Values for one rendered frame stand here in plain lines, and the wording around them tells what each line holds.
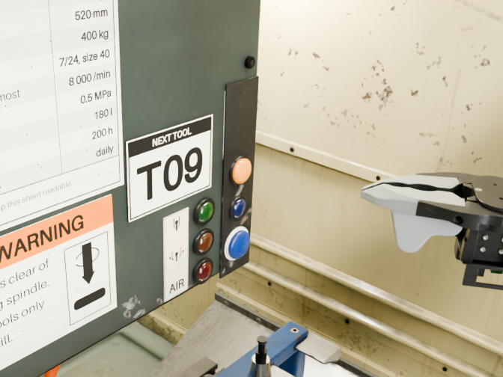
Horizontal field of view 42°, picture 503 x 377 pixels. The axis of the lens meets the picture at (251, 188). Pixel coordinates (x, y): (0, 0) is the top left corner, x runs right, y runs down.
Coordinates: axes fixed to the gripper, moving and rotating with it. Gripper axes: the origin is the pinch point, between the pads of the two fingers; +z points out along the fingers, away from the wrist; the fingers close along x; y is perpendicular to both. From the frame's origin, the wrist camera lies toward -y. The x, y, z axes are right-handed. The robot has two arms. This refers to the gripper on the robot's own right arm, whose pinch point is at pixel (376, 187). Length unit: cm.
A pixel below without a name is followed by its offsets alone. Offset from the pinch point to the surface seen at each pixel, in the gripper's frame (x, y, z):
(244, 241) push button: 0.2, 7.6, 12.0
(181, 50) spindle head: -6.2, -12.6, 16.9
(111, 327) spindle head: -13.2, 9.8, 21.0
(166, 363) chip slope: 75, 90, 42
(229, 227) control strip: -0.7, 5.7, 13.5
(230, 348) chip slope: 79, 85, 26
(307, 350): 31, 44, 5
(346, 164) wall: 75, 29, 2
